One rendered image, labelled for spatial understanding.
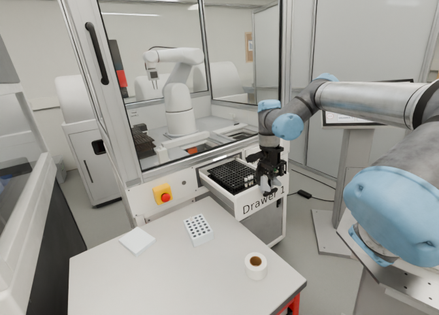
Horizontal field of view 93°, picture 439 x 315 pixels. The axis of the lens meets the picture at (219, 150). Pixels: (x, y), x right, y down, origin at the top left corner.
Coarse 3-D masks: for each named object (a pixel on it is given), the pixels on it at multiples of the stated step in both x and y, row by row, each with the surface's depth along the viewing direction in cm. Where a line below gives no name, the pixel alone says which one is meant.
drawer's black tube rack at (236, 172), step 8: (216, 168) 106; (224, 168) 106; (232, 168) 105; (240, 168) 105; (248, 168) 103; (208, 176) 106; (216, 176) 98; (224, 176) 97; (232, 176) 97; (240, 176) 96; (224, 184) 96; (232, 184) 90; (256, 184) 95; (232, 192) 90; (240, 192) 91
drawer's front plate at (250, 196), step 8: (280, 176) 88; (288, 176) 91; (288, 184) 92; (248, 192) 79; (256, 192) 82; (280, 192) 91; (288, 192) 94; (240, 200) 78; (248, 200) 80; (256, 200) 83; (264, 200) 86; (272, 200) 89; (240, 208) 79; (256, 208) 84; (240, 216) 80
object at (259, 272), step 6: (252, 252) 69; (246, 258) 67; (252, 258) 67; (258, 258) 67; (264, 258) 66; (246, 264) 65; (252, 264) 68; (258, 264) 68; (264, 264) 64; (246, 270) 65; (252, 270) 63; (258, 270) 63; (264, 270) 63; (252, 276) 64; (258, 276) 63; (264, 276) 64
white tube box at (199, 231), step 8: (200, 216) 89; (184, 224) 86; (192, 224) 84; (200, 224) 84; (208, 224) 83; (192, 232) 81; (200, 232) 80; (208, 232) 79; (192, 240) 77; (200, 240) 78; (208, 240) 80
